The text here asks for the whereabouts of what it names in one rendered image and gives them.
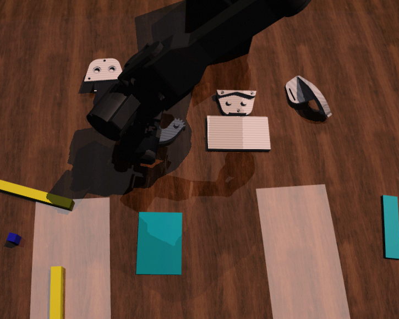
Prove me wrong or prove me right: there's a yellow flat bar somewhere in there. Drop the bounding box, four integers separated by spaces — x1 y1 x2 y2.
0 180 74 209

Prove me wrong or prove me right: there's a pink trapezoid plate with holes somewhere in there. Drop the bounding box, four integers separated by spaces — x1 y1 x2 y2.
216 90 256 116

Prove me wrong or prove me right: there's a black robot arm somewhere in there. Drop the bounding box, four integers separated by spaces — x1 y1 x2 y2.
86 0 311 141

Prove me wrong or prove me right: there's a pink rectangular plate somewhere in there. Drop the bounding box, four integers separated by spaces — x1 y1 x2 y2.
207 115 271 151

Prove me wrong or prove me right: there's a teal rectangular plate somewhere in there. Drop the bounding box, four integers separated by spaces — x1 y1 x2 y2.
136 212 182 275

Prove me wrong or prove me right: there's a teal rectangular block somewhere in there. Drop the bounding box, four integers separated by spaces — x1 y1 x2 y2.
382 195 399 259

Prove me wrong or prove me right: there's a small blue cube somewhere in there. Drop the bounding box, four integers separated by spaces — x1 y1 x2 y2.
7 233 21 245

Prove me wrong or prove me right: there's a pink plate with two round holes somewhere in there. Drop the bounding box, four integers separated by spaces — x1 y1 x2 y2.
84 58 122 84

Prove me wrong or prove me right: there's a yellow rectangular bar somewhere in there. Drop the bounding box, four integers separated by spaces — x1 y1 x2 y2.
50 266 64 319

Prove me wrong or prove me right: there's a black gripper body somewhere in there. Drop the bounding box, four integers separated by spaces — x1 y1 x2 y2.
117 108 163 165

